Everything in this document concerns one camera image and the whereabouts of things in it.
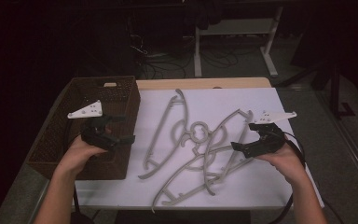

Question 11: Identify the person's left hand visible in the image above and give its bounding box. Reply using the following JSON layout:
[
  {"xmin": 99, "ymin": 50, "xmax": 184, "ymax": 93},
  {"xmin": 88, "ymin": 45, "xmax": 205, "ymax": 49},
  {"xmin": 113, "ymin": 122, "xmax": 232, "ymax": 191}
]
[{"xmin": 57, "ymin": 135, "xmax": 109, "ymax": 179}]

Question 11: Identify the bundle of black floor cables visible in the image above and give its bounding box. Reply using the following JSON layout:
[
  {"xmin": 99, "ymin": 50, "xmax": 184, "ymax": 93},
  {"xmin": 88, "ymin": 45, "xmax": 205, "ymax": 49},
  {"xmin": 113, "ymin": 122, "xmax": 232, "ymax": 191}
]
[{"xmin": 129, "ymin": 18, "xmax": 189, "ymax": 80}]

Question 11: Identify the brown wicker basket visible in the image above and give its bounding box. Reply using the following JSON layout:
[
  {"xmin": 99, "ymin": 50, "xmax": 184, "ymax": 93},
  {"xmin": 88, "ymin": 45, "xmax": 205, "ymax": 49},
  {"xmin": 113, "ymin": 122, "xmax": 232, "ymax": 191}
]
[{"xmin": 26, "ymin": 75, "xmax": 142, "ymax": 181}]

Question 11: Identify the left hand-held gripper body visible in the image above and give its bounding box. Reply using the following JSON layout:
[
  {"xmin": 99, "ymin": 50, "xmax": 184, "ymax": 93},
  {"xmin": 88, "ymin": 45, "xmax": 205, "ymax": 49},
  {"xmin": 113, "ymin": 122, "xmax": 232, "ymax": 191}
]
[{"xmin": 67, "ymin": 99, "xmax": 119, "ymax": 153}]

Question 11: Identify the grey plastic clothes hanger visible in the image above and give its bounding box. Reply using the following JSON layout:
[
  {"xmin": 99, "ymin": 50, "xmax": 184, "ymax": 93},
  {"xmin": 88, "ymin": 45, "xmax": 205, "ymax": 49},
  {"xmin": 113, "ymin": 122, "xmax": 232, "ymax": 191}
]
[
  {"xmin": 150, "ymin": 136, "xmax": 255, "ymax": 215},
  {"xmin": 137, "ymin": 88, "xmax": 213, "ymax": 181},
  {"xmin": 189, "ymin": 108, "xmax": 255, "ymax": 197}
]

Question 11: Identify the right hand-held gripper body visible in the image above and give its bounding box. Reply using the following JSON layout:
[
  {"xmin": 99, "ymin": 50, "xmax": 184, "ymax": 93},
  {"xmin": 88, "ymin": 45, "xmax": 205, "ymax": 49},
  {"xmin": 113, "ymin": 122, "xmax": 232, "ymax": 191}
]
[{"xmin": 250, "ymin": 110, "xmax": 298, "ymax": 159}]

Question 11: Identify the white metal desk frame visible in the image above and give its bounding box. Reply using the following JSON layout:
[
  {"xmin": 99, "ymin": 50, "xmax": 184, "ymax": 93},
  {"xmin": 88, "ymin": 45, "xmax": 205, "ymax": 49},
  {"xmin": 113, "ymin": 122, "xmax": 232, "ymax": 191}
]
[{"xmin": 193, "ymin": 6, "xmax": 284, "ymax": 78}]

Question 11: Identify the dark metal stand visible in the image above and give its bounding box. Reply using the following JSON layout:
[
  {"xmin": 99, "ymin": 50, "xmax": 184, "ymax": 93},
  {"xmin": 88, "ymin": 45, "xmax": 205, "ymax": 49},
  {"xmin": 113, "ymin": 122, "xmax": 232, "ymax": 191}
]
[{"xmin": 274, "ymin": 59, "xmax": 357, "ymax": 120}]

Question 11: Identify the white paper sheet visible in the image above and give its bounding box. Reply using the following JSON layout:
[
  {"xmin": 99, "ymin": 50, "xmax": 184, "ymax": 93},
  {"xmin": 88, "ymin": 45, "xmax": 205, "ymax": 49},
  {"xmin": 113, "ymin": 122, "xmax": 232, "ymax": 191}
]
[{"xmin": 74, "ymin": 87, "xmax": 325, "ymax": 210}]

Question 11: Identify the person's right hand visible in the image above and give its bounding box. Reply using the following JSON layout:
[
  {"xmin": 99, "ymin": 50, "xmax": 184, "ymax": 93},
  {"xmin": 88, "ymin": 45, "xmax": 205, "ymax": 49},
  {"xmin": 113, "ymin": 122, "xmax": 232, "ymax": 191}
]
[{"xmin": 254, "ymin": 144, "xmax": 310, "ymax": 186}]

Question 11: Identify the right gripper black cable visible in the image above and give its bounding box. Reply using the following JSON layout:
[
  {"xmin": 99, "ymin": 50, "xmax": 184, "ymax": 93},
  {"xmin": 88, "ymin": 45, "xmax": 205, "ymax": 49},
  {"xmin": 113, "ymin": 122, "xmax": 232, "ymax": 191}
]
[{"xmin": 269, "ymin": 130, "xmax": 308, "ymax": 224}]

